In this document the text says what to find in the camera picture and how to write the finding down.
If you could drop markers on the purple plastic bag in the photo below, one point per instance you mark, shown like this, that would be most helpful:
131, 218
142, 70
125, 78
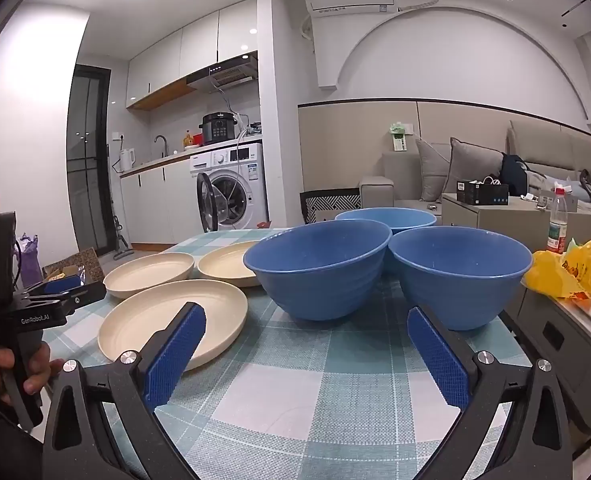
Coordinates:
30, 265

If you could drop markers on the grey sofa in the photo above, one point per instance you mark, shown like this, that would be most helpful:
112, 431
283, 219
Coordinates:
375, 190

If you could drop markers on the red gift box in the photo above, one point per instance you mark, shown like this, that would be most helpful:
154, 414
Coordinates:
263, 224

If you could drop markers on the black cardboard box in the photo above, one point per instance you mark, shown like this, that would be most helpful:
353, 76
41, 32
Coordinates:
483, 195

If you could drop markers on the clear bottle with red cap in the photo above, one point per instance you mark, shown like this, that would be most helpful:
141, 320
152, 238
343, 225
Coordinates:
557, 230

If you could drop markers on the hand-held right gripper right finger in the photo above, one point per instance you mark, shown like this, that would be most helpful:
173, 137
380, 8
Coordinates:
438, 360

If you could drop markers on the white kitchen cabinets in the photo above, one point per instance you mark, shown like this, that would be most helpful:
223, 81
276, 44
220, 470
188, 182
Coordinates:
155, 200
165, 60

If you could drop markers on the cream round plate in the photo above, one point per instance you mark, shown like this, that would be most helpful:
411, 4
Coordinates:
148, 272
140, 320
225, 262

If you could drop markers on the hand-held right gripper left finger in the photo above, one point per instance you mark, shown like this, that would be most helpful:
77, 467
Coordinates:
175, 355

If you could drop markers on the white lower kitchen cabinets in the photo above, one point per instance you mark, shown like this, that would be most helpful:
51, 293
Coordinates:
155, 200

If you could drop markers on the teal checked tablecloth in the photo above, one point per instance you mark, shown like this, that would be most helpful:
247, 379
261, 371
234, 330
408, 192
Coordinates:
300, 375

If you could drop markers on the white upper kitchen cabinets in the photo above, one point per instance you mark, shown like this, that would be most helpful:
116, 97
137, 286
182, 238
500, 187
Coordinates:
165, 60

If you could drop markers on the black glass door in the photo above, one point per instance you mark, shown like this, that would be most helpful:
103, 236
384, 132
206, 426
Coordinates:
87, 160

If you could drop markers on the yellow plastic bag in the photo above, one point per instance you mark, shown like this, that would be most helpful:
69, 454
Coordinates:
550, 275

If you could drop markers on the grey side cabinet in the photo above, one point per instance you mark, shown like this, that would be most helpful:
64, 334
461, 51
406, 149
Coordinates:
505, 225

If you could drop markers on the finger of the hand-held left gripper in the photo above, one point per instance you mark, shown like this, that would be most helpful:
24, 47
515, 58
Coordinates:
87, 294
62, 285

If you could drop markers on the white electric kettle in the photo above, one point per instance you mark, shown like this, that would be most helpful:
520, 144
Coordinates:
127, 160

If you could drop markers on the brown patterned cardboard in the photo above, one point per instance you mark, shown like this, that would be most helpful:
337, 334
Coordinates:
85, 260

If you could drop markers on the stick vacuum cleaner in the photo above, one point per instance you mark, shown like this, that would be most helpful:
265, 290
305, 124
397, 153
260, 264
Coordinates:
121, 251

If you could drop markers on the black jacket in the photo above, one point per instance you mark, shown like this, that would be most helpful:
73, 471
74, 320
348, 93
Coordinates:
513, 175

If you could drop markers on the black pressure cooker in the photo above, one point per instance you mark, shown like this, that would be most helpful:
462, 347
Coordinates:
219, 130

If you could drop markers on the blue ribbed bowl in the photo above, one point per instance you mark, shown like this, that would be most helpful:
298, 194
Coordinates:
385, 217
320, 290
465, 295

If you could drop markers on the chrome kitchen faucet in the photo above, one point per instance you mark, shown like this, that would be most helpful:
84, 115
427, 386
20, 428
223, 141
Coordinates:
166, 147

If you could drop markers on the grey sofa cushion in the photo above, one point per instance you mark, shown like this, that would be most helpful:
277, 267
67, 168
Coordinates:
433, 170
475, 170

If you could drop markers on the white washing machine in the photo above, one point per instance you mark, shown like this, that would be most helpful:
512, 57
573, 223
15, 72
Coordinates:
240, 160

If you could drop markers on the yellow oil bottle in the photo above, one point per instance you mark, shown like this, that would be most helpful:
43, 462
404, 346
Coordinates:
189, 140

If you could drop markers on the steel range hood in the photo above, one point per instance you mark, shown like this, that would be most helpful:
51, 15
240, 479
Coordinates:
225, 76

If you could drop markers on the green and white wall holder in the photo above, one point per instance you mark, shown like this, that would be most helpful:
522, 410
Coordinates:
399, 137

